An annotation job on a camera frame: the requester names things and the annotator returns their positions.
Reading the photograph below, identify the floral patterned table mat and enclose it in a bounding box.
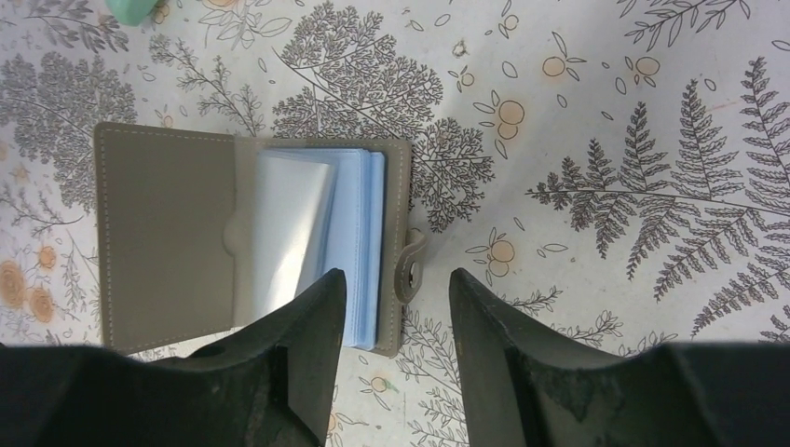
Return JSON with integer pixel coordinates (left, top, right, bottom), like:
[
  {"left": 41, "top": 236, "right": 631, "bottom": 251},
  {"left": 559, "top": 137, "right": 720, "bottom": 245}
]
[{"left": 1, "top": 1, "right": 789, "bottom": 446}]

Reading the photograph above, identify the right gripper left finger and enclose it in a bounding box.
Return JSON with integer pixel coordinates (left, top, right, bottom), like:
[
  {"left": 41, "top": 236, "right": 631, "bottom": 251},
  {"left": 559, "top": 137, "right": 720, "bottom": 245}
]
[{"left": 1, "top": 269, "right": 347, "bottom": 446}]

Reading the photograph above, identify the taupe leather card holder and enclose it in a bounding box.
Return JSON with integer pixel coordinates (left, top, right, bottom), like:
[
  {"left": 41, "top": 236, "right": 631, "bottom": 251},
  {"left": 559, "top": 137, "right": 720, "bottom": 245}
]
[{"left": 93, "top": 122, "right": 426, "bottom": 358}]

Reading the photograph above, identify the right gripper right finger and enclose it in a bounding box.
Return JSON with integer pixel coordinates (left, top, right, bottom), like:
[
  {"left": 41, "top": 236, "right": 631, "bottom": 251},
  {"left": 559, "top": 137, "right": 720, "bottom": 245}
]
[{"left": 449, "top": 268, "right": 789, "bottom": 446}]

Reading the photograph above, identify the mint green tube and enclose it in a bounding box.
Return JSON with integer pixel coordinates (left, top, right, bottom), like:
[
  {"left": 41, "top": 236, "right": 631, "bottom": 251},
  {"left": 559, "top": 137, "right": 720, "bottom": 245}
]
[{"left": 104, "top": 0, "right": 158, "bottom": 27}]

